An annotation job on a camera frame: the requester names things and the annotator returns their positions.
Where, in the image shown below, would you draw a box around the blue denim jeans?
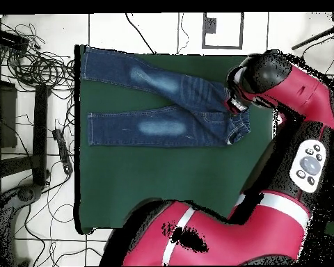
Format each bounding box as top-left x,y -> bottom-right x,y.
80,46 -> 251,147

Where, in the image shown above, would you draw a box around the black flat box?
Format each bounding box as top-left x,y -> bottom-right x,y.
0,28 -> 31,47

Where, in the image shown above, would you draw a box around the black tripod leg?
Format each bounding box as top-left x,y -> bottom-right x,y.
291,26 -> 334,51

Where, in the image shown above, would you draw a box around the dark green table cloth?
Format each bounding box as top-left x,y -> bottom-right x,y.
73,44 -> 279,236

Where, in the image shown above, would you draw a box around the black power strip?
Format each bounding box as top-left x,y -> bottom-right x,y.
51,128 -> 74,175

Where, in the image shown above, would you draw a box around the black stand bar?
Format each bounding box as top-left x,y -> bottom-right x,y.
31,83 -> 51,186

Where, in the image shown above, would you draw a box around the grey wheeled stand leg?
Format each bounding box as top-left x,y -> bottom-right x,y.
0,183 -> 44,266

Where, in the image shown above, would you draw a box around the dark square case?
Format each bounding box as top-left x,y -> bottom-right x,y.
0,79 -> 18,149

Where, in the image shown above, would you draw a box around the grey square frame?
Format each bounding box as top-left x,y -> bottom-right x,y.
201,12 -> 244,50

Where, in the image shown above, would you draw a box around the black cable tangle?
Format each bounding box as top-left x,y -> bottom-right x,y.
0,16 -> 76,92

